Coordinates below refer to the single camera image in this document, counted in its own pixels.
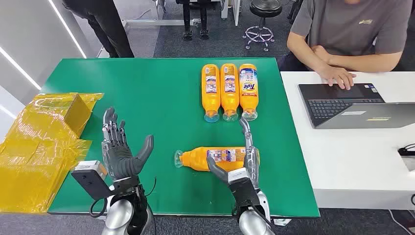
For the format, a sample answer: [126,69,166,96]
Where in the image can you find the black device on desk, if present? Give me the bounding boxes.
[397,143,415,157]

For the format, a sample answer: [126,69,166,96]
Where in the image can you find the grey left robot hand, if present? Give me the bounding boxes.
[101,107,155,182]

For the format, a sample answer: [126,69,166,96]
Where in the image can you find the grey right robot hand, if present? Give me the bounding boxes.
[206,117,261,190]

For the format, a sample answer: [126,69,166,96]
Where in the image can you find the black robot legs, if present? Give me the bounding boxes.
[176,0,211,41]

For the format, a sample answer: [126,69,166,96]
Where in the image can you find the seated person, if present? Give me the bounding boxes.
[278,0,415,91]

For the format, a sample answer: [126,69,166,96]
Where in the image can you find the black round stool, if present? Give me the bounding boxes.
[242,0,283,52]

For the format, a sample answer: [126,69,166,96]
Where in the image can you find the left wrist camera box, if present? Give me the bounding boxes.
[70,160,115,201]

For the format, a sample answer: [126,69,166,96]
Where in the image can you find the orange detergent bottle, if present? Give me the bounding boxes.
[201,64,221,123]
[220,63,240,122]
[173,146,260,172]

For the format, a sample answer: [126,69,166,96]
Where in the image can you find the orange bottle with Tide label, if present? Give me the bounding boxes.
[238,63,259,121]

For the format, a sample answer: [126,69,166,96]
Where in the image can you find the yellow taped cardboard box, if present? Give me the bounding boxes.
[0,93,104,215]

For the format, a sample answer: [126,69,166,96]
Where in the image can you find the person's right hand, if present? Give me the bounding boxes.
[319,65,357,91]

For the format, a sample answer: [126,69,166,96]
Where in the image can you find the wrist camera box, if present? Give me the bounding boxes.
[70,160,115,201]
[228,168,261,210]

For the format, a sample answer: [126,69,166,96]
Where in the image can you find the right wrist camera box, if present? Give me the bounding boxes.
[228,168,261,210]

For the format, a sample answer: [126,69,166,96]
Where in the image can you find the white table frame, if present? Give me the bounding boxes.
[121,19,202,27]

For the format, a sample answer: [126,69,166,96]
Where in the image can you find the person's left hand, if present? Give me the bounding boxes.
[311,45,332,65]

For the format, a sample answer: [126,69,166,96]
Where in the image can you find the green table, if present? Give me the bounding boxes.
[40,57,321,218]

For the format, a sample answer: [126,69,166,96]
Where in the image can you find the standing person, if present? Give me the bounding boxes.
[61,0,135,58]

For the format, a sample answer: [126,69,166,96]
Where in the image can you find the dark grey laptop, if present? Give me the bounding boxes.
[298,83,415,130]

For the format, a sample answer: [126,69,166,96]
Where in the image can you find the white desk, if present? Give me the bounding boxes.
[280,71,415,211]

